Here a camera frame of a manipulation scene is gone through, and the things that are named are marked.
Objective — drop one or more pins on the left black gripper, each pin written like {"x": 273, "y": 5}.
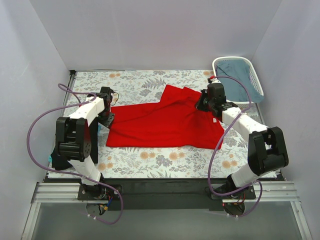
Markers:
{"x": 107, "y": 119}

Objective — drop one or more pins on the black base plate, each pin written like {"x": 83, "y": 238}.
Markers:
{"x": 160, "y": 194}

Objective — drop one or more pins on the red t shirt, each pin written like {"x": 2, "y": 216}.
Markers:
{"x": 174, "y": 121}

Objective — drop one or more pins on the grey-blue t shirt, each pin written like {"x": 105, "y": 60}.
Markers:
{"x": 240, "y": 70}

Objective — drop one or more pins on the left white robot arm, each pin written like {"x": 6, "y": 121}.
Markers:
{"x": 76, "y": 136}

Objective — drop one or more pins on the white plastic basket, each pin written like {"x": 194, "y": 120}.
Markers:
{"x": 252, "y": 74}

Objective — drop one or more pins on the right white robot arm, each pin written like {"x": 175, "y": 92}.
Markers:
{"x": 267, "y": 151}

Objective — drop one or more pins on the aluminium frame rail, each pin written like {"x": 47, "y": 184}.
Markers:
{"x": 272, "y": 191}

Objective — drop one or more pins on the folded black t shirt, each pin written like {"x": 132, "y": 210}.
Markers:
{"x": 60, "y": 163}

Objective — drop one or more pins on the floral table cloth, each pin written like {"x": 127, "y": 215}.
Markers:
{"x": 146, "y": 86}

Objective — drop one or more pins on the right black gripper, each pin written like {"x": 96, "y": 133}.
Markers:
{"x": 200, "y": 103}

